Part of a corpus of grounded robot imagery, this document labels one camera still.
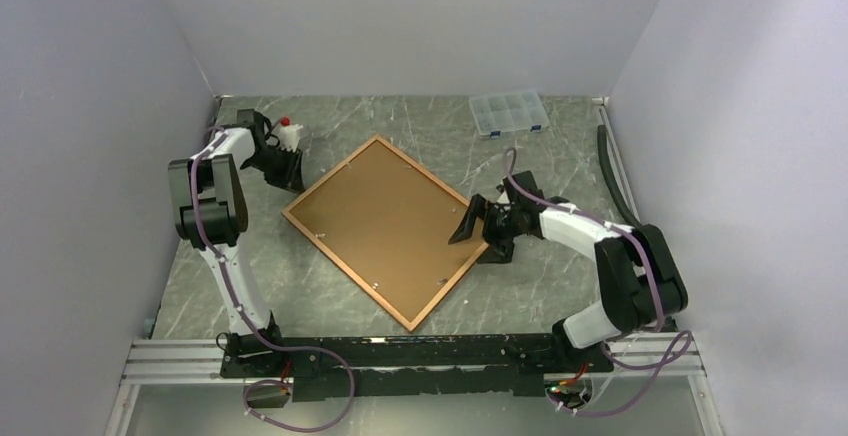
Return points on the clear plastic organizer box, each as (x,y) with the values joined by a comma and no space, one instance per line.
(497,114)

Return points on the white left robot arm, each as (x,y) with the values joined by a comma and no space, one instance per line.
(210,212)

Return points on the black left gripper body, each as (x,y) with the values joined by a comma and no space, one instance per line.
(281,166)

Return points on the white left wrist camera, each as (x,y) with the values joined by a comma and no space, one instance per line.
(289,134)

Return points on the brown frame backing board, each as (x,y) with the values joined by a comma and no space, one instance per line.
(384,231)

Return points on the orange wooden picture frame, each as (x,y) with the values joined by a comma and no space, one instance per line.
(331,247)

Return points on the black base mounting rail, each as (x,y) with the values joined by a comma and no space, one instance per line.
(523,364)

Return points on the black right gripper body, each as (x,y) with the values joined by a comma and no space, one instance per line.
(500,227)

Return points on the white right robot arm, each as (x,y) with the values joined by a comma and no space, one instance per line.
(637,276)

